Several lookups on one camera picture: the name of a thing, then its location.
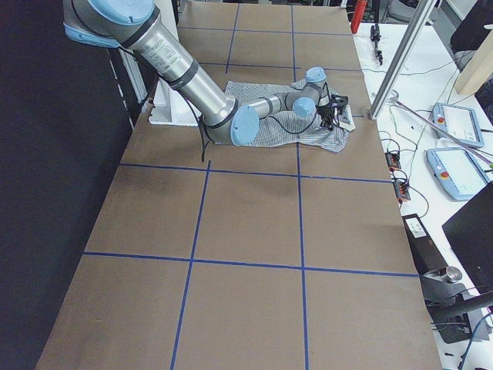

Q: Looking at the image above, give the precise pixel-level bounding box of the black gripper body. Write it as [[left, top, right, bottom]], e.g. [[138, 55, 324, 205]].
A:
[[318, 104, 337, 122]]

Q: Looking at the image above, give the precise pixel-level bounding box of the blue white striped polo shirt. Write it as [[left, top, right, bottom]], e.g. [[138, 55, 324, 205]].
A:
[[226, 79, 350, 153]]

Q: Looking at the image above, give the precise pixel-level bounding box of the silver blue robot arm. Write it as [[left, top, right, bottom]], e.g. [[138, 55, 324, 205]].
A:
[[63, 1, 334, 146]]

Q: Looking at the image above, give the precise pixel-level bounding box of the silver reacher grabber tool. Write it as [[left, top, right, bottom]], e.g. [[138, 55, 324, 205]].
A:
[[388, 89, 493, 170]]

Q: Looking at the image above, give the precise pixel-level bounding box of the black tripod stick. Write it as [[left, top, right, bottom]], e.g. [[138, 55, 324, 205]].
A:
[[371, 0, 383, 66]]

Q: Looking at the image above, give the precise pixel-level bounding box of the black orange terminal block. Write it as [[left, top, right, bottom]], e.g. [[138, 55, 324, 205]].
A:
[[384, 150, 411, 204]]

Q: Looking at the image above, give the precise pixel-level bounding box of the red cylinder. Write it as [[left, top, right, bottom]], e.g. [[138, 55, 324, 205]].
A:
[[350, 0, 367, 34]]

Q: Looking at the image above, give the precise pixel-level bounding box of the far blue teach pendant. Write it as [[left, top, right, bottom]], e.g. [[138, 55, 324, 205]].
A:
[[431, 103, 485, 148]]

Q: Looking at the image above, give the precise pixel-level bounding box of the blue teach pendant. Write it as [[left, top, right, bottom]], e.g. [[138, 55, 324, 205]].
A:
[[425, 147, 490, 201], [431, 103, 485, 148]]

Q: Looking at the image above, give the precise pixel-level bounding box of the near blue teach pendant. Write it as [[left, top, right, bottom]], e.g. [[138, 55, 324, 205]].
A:
[[425, 147, 490, 201]]

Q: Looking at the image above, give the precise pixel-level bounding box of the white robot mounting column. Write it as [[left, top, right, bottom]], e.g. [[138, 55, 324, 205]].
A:
[[149, 0, 198, 126]]

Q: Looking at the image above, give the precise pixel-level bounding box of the black rectangular box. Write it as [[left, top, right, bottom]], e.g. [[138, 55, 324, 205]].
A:
[[402, 214, 448, 275]]

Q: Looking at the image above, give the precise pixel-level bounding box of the black monitor stand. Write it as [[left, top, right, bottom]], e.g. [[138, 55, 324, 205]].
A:
[[420, 266, 492, 344]]

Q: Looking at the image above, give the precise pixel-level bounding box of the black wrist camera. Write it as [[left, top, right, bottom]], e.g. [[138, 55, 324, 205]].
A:
[[331, 94, 349, 112]]

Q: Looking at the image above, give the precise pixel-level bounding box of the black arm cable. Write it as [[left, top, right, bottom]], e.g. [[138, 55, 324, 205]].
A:
[[184, 96, 212, 163]]

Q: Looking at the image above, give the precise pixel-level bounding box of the aluminium frame post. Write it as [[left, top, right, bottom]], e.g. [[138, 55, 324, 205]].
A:
[[369, 0, 437, 120]]

